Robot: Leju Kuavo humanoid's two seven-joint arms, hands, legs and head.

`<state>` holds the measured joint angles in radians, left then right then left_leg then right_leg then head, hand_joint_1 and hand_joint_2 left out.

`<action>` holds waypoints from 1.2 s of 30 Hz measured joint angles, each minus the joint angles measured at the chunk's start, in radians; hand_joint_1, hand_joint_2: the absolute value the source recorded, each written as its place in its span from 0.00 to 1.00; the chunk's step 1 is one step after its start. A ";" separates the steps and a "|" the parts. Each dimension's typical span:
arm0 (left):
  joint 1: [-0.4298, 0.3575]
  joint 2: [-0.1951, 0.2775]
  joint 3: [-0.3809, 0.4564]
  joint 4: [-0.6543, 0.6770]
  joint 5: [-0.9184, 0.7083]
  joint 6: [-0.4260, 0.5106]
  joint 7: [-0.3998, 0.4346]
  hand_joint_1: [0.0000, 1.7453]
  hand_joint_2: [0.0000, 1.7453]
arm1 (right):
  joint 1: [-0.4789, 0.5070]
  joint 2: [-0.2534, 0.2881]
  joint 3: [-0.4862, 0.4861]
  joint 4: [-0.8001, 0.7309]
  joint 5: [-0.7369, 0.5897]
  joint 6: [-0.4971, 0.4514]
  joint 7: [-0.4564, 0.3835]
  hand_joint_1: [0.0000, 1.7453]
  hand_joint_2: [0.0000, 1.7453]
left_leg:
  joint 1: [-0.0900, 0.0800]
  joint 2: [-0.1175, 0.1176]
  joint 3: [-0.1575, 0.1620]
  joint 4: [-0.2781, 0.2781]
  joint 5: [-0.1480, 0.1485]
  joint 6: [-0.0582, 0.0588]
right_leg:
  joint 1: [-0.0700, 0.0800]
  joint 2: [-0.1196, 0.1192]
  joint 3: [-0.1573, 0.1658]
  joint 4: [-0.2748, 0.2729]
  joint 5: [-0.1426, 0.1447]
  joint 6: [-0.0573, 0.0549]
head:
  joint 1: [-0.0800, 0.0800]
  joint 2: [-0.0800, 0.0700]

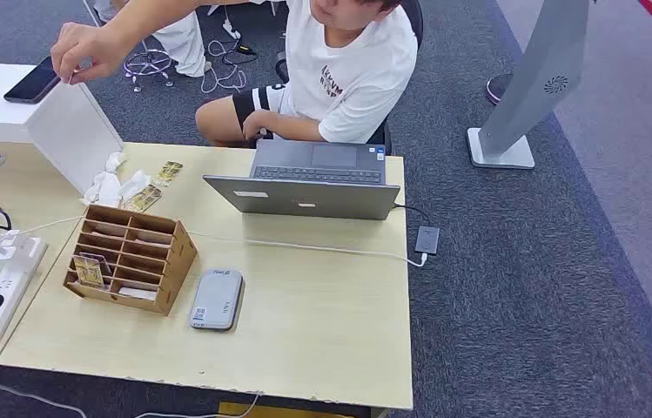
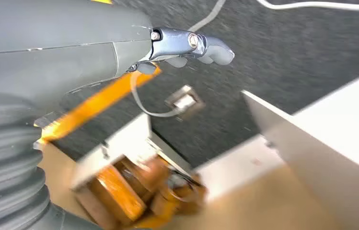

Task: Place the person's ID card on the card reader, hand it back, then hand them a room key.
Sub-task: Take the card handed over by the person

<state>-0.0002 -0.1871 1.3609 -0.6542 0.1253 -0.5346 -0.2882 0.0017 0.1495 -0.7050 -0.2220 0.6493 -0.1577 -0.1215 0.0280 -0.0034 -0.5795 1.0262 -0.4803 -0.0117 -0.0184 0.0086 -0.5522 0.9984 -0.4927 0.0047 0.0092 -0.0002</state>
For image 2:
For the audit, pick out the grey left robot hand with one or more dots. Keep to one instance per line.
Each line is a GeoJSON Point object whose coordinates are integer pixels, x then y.
{"type": "Point", "coordinates": [55, 41]}

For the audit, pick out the wooden card organizer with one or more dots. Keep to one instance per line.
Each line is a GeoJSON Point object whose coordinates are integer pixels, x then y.
{"type": "Point", "coordinates": [154, 174]}

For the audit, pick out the white cabinet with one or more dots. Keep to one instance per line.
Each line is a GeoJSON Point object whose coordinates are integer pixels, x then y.
{"type": "Point", "coordinates": [341, 143]}

